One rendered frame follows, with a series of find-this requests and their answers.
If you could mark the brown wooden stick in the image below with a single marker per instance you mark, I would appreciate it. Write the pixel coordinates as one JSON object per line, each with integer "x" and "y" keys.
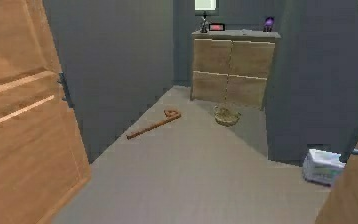
{"x": 155, "y": 124}

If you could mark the woven basket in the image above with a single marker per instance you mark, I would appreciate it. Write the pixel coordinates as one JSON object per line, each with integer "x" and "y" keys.
{"x": 227, "y": 115}

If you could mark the wooden chest of drawers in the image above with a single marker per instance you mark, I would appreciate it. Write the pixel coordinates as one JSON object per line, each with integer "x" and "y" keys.
{"x": 232, "y": 68}

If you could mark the red alarm clock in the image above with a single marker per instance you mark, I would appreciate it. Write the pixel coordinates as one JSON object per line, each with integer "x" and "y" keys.
{"x": 216, "y": 27}

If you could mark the pale window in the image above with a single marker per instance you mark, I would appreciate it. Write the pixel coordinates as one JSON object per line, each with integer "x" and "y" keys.
{"x": 205, "y": 4}

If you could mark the white box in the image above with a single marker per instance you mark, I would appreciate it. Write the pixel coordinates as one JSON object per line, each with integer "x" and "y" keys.
{"x": 322, "y": 166}

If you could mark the wooden room door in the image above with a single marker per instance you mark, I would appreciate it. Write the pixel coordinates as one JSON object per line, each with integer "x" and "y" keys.
{"x": 23, "y": 133}

